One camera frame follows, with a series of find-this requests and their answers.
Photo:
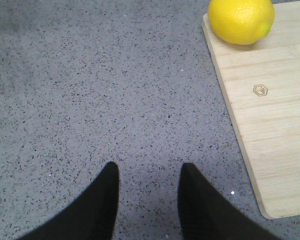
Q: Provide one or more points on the yellow lemon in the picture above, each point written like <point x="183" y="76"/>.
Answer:
<point x="241" y="22"/>

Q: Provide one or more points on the light wooden cutting board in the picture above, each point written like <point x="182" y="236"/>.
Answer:
<point x="260" y="84"/>

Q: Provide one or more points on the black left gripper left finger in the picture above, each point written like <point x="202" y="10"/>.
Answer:
<point x="91" y="216"/>

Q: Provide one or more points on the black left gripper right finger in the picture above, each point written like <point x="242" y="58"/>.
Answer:
<point x="204" y="214"/>

